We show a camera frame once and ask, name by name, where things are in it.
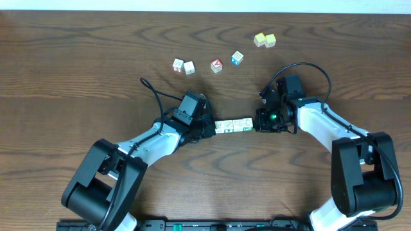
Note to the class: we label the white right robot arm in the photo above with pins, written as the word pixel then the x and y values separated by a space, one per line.
pixel 364 171

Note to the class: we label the wooden block letter Y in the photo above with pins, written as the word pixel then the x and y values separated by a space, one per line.
pixel 238 125

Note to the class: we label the wooden block blue T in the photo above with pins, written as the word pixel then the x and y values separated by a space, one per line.
pixel 189 67

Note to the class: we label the wooden block green edge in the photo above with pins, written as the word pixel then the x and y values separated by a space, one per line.
pixel 228 126

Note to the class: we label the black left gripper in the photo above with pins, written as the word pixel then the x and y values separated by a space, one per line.
pixel 209 125

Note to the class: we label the yellow wooden block right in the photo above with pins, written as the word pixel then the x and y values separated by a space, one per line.
pixel 270 40

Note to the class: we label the wooden block green picture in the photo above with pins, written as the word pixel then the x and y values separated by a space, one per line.
pixel 247 124

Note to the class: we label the yellow wooden block left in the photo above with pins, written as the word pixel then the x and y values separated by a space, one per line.
pixel 259 39

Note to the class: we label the wooden block red A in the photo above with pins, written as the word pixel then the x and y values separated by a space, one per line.
pixel 216 65

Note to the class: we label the wooden block red 3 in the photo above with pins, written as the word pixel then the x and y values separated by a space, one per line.
pixel 178 65

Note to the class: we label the yellow wooden block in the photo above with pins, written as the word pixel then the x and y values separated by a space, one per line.
pixel 270 40
pixel 259 39

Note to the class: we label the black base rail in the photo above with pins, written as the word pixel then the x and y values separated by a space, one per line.
pixel 161 225

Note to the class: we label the wooden block with dots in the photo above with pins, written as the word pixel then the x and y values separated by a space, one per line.
pixel 219 127

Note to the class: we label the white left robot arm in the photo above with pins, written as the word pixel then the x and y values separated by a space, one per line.
pixel 104 186

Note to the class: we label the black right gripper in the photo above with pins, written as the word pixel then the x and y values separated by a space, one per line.
pixel 261 123

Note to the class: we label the wooden block blue X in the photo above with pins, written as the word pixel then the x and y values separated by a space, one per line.
pixel 237 58

